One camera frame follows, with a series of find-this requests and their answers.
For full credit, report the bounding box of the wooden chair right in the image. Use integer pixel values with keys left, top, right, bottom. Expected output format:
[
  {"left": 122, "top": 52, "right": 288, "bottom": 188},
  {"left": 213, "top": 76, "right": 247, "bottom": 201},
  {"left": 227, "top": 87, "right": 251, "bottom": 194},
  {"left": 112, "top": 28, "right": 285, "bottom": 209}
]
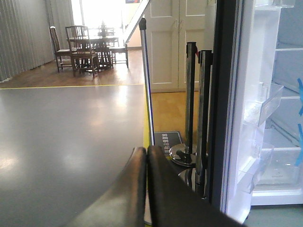
[{"left": 109, "top": 41, "right": 129, "bottom": 68}]

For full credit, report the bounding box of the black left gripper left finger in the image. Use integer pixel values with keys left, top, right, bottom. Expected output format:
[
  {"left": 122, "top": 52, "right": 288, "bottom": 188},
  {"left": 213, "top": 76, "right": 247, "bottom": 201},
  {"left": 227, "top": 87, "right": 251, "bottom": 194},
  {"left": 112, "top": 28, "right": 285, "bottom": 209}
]
[{"left": 65, "top": 147, "right": 147, "bottom": 227}]

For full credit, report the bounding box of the clear upper door bin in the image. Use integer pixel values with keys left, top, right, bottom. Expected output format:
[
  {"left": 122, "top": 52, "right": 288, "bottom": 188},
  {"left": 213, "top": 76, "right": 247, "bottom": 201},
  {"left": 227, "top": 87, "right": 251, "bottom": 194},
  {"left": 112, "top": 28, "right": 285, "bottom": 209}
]
[{"left": 243, "top": 82, "right": 284, "bottom": 126}]

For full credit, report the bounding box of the wooden chair left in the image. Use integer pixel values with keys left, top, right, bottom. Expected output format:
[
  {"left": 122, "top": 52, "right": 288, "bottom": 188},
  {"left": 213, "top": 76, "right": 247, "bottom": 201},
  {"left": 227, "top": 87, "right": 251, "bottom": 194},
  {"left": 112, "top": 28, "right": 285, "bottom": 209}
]
[{"left": 49, "top": 26, "right": 76, "bottom": 72}]

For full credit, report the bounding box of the white double door cabinet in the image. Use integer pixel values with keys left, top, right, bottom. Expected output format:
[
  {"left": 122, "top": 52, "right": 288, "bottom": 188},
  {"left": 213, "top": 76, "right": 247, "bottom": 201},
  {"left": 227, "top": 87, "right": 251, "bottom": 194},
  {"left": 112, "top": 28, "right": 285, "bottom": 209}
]
[{"left": 144, "top": 0, "right": 217, "bottom": 93}]

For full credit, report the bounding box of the wooden chair front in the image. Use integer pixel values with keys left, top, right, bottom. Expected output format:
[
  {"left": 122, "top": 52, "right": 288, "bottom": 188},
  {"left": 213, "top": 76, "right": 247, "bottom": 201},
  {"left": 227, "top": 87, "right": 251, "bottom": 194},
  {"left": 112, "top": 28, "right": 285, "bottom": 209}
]
[{"left": 65, "top": 26, "right": 98, "bottom": 78}]

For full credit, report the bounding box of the dark grey fridge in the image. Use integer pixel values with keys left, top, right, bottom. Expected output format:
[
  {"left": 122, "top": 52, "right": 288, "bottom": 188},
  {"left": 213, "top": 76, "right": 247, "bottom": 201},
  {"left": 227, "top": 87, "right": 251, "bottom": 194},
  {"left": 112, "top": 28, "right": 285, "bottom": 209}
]
[{"left": 208, "top": 0, "right": 303, "bottom": 227}]

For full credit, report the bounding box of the dark floor sign sticker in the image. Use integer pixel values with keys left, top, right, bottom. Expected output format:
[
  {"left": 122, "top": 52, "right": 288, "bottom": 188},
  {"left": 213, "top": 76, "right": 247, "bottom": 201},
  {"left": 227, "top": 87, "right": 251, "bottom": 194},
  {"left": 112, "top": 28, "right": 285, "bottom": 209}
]
[{"left": 154, "top": 131, "right": 182, "bottom": 156}]

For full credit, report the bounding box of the chrome stanchion post near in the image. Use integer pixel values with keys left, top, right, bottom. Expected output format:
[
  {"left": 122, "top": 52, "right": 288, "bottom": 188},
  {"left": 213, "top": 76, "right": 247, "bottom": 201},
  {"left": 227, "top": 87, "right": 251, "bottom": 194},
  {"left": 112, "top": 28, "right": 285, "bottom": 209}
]
[{"left": 182, "top": 50, "right": 213, "bottom": 199}]

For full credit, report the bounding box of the wooden chair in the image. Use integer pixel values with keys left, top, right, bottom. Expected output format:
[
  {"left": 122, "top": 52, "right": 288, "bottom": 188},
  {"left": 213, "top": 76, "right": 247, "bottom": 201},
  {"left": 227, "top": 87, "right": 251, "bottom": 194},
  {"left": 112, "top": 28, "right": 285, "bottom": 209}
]
[
  {"left": 109, "top": 41, "right": 129, "bottom": 68},
  {"left": 65, "top": 26, "right": 98, "bottom": 78},
  {"left": 49, "top": 26, "right": 76, "bottom": 72}
]

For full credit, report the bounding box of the chrome stanchion post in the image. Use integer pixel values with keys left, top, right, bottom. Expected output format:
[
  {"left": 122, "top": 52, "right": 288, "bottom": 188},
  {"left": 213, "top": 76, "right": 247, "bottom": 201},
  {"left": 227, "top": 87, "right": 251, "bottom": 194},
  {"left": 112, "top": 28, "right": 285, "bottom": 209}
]
[
  {"left": 182, "top": 50, "right": 213, "bottom": 199},
  {"left": 169, "top": 42, "right": 197, "bottom": 167}
]

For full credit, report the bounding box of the clear door bin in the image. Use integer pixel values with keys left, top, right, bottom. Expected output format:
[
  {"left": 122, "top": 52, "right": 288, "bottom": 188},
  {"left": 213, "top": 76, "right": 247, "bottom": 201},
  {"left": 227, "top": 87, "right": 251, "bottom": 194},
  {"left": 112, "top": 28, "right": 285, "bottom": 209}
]
[
  {"left": 237, "top": 142, "right": 274, "bottom": 193},
  {"left": 243, "top": 82, "right": 284, "bottom": 126}
]

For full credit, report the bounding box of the clear lower door bin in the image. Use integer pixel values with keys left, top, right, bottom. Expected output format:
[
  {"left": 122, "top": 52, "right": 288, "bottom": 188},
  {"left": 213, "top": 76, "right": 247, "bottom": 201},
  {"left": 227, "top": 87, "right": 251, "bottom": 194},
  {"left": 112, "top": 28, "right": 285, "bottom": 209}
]
[{"left": 237, "top": 142, "right": 274, "bottom": 193}]

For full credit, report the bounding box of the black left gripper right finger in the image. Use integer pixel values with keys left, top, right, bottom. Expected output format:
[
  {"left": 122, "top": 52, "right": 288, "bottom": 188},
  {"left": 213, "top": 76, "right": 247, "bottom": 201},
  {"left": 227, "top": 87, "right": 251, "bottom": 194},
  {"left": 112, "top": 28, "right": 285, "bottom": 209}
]
[{"left": 147, "top": 146, "right": 242, "bottom": 227}]

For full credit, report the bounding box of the chrome stanchion post far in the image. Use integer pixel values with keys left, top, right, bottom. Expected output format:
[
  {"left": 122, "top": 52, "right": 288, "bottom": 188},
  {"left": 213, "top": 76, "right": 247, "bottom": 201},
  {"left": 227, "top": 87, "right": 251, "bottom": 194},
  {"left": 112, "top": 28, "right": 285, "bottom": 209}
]
[{"left": 169, "top": 42, "right": 197, "bottom": 167}]

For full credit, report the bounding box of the silver sign stand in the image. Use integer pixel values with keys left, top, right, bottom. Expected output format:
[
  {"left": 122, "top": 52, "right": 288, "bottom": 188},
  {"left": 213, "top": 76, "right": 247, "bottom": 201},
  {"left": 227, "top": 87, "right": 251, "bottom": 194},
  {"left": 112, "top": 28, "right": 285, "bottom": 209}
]
[{"left": 139, "top": 18, "right": 155, "bottom": 146}]

